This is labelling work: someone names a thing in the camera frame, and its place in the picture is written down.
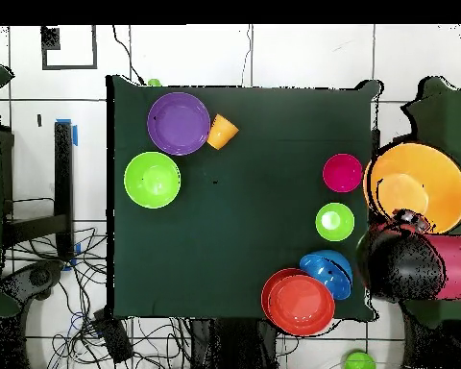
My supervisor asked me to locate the large orange plastic bowl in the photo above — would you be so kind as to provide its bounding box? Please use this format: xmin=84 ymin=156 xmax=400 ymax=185
xmin=362 ymin=141 xmax=461 ymax=235

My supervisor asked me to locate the blue plastic bowl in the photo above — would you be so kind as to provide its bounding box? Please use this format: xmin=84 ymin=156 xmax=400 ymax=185
xmin=299 ymin=249 xmax=353 ymax=301

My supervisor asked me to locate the red-orange plastic bowl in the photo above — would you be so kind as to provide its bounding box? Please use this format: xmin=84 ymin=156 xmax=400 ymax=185
xmin=267 ymin=274 xmax=336 ymax=337
xmin=260 ymin=267 xmax=309 ymax=320

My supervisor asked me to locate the small green plastic bowl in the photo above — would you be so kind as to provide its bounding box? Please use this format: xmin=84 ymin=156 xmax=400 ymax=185
xmin=315 ymin=202 xmax=355 ymax=242

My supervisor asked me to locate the pink plastic bowl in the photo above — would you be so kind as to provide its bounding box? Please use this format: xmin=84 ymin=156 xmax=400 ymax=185
xmin=322 ymin=153 xmax=364 ymax=193

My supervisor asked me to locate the dark green tablecloth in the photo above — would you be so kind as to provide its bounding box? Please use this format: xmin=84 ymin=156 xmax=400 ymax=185
xmin=106 ymin=74 xmax=383 ymax=322

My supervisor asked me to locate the orange plastic cup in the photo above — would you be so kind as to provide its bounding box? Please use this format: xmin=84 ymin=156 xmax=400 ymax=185
xmin=206 ymin=113 xmax=240 ymax=150

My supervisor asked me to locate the purple plastic bowl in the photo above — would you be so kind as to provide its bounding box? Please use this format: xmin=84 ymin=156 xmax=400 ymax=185
xmin=146 ymin=91 xmax=211 ymax=157

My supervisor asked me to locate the large green plastic bowl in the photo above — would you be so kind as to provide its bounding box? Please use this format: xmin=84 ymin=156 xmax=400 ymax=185
xmin=123 ymin=151 xmax=182 ymax=209

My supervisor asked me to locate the black power brick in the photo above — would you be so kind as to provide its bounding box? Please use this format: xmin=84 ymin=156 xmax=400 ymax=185
xmin=91 ymin=308 xmax=134 ymax=364

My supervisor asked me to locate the black wheeled base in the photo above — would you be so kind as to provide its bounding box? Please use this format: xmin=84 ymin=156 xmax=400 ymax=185
xmin=1 ymin=259 xmax=66 ymax=303

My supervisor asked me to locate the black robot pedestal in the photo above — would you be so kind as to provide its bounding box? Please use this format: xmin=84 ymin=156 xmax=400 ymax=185
xmin=189 ymin=318 xmax=281 ymax=369

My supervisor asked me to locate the thin black floor cable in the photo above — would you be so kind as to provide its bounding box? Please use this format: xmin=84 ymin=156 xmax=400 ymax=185
xmin=111 ymin=25 xmax=146 ymax=86

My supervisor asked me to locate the tangle of black floor cables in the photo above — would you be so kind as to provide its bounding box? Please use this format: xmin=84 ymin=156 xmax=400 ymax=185
xmin=3 ymin=226 xmax=193 ymax=369

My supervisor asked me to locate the black frame stand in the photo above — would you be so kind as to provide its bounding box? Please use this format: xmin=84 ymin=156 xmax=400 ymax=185
xmin=1 ymin=120 xmax=76 ymax=262

